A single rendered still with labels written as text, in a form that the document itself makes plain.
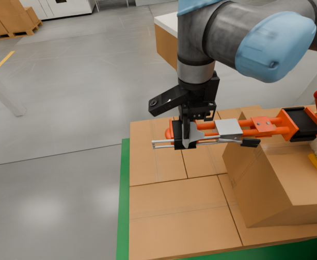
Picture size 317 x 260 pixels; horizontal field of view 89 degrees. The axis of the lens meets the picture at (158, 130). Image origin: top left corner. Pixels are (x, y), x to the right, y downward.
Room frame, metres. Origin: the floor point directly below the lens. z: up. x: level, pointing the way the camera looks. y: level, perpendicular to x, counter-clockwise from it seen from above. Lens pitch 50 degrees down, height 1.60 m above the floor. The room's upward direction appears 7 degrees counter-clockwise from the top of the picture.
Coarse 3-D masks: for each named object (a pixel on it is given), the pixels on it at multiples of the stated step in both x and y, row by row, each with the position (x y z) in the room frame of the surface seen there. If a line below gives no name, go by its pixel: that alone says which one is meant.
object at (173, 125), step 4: (172, 120) 0.35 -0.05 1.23; (176, 120) 0.35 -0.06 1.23; (180, 120) 0.35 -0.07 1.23; (192, 120) 0.34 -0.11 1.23; (172, 124) 0.33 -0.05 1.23; (176, 124) 0.33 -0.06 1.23; (180, 124) 0.33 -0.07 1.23; (172, 128) 0.32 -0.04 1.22; (176, 128) 0.32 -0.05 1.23; (180, 128) 0.31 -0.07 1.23; (172, 132) 0.30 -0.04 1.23; (176, 132) 0.30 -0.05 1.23; (180, 132) 0.30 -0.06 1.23; (172, 136) 0.29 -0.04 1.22; (176, 136) 0.29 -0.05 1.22; (180, 136) 0.28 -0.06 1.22; (172, 144) 0.28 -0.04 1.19
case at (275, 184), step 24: (264, 144) 0.31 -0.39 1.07; (288, 144) 0.30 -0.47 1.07; (240, 168) 0.33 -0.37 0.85; (264, 168) 0.24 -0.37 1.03; (288, 168) 0.21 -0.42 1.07; (312, 168) 0.20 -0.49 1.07; (240, 192) 0.24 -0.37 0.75; (264, 192) 0.17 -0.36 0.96; (288, 192) 0.14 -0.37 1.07; (312, 192) 0.13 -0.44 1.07; (264, 216) 0.11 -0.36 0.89; (288, 216) 0.10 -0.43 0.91; (312, 216) 0.09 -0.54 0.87
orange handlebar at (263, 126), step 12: (240, 120) 0.33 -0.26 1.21; (252, 120) 0.32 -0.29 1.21; (264, 120) 0.31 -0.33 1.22; (276, 120) 0.31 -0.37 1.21; (168, 132) 0.32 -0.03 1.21; (216, 132) 0.29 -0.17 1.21; (252, 132) 0.28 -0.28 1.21; (264, 132) 0.27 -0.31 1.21; (276, 132) 0.27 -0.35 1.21; (288, 132) 0.27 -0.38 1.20
